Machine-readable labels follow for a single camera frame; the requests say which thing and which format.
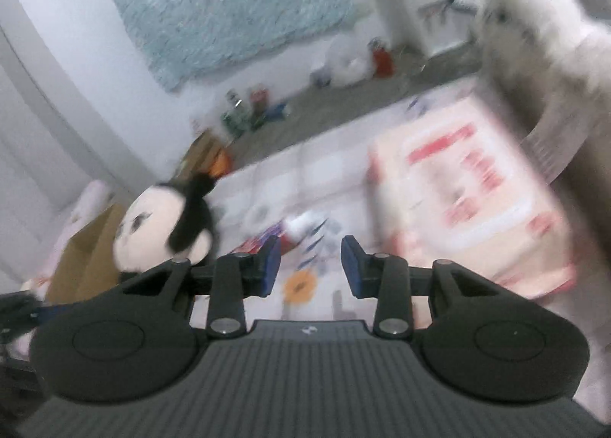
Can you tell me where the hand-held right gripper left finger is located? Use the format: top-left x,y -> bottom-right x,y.
121,235 -> 282,339

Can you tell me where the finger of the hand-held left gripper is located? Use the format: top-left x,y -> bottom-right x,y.
29,302 -> 65,326

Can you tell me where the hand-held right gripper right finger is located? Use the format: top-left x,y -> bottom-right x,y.
340,235 -> 502,339

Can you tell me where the large cardboard box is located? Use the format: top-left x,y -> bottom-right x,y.
45,202 -> 129,305

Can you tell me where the black-haired plush doll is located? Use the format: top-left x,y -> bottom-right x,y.
113,173 -> 220,274

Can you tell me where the pink plaid bed sheet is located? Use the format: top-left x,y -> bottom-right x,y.
205,80 -> 611,420

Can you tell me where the orange snack bag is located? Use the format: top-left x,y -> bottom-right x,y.
210,156 -> 234,179

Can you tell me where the pink wallpaper roll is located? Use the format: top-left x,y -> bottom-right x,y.
19,180 -> 115,291

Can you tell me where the small printed cardboard box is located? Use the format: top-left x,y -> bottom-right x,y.
184,130 -> 230,176

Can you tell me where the pink tissue pack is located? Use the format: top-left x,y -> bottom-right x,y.
367,97 -> 578,300

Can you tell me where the green bottle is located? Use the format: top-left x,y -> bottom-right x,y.
222,108 -> 251,138

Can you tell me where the red can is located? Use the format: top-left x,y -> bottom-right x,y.
249,87 -> 270,116

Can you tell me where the grey curtain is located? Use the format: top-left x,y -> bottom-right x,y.
0,0 -> 125,229

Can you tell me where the clear plastic bag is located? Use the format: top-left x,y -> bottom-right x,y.
325,34 -> 375,86

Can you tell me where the red thermos bottle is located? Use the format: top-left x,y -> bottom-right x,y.
370,39 -> 396,77

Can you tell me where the white water dispenser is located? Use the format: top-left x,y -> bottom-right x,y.
396,0 -> 483,57

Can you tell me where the white fluffy plush toy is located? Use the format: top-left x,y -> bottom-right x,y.
475,0 -> 611,324

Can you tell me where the floral blue wall cloth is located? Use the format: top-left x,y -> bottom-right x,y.
98,0 -> 359,92

